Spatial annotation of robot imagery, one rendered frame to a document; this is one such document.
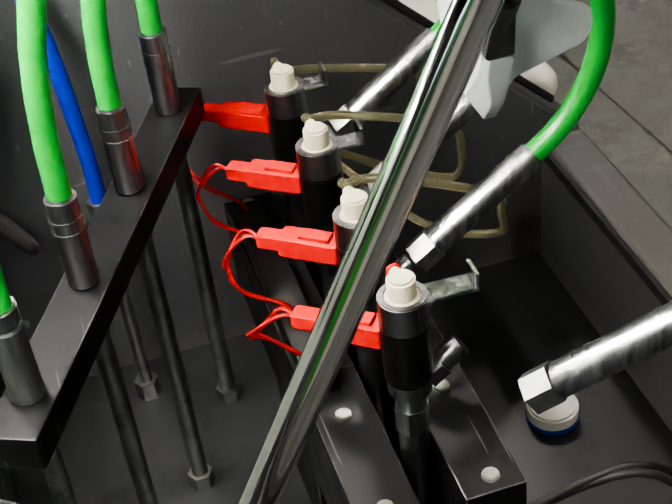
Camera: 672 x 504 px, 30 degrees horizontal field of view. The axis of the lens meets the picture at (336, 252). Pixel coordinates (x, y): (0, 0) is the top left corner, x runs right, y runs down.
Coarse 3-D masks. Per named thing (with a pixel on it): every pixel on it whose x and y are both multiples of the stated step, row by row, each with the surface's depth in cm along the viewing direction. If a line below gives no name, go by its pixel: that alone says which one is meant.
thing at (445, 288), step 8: (440, 280) 68; (448, 280) 68; (456, 280) 68; (464, 280) 68; (432, 288) 68; (440, 288) 67; (448, 288) 67; (456, 288) 67; (464, 288) 67; (472, 288) 67; (432, 296) 67; (440, 296) 67; (448, 296) 67; (432, 304) 67
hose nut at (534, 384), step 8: (536, 368) 60; (544, 368) 59; (528, 376) 59; (536, 376) 59; (544, 376) 59; (520, 384) 59; (528, 384) 59; (536, 384) 59; (544, 384) 58; (528, 392) 59; (536, 392) 59; (544, 392) 58; (552, 392) 58; (528, 400) 59; (536, 400) 59; (544, 400) 59; (552, 400) 59; (560, 400) 59; (536, 408) 59; (544, 408) 59
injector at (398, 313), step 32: (384, 288) 67; (384, 320) 67; (416, 320) 66; (384, 352) 69; (416, 352) 68; (448, 352) 70; (416, 384) 69; (416, 416) 71; (416, 448) 73; (416, 480) 75
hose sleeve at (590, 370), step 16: (640, 320) 57; (656, 320) 56; (608, 336) 57; (624, 336) 57; (640, 336) 56; (656, 336) 56; (576, 352) 58; (592, 352) 57; (608, 352) 57; (624, 352) 57; (640, 352) 56; (656, 352) 57; (560, 368) 58; (576, 368) 58; (592, 368) 57; (608, 368) 57; (624, 368) 57; (560, 384) 58; (576, 384) 58; (592, 384) 58
